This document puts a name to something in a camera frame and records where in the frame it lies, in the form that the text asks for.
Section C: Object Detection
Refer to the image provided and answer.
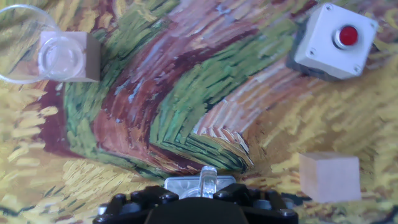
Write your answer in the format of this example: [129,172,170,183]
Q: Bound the painted wheatfield tablecloth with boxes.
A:
[0,0,398,224]

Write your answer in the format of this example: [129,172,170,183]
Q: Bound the grey box with red button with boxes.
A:
[285,2,379,82]

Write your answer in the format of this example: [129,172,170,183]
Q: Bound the light wooden cube block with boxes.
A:
[298,151,362,203]
[39,30,102,83]

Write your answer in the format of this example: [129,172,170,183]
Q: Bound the empty clear plastic cup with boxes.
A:
[0,3,86,85]

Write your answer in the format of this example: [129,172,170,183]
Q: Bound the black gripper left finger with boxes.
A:
[93,185,180,224]

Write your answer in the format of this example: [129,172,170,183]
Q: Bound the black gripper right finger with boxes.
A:
[213,182,299,224]

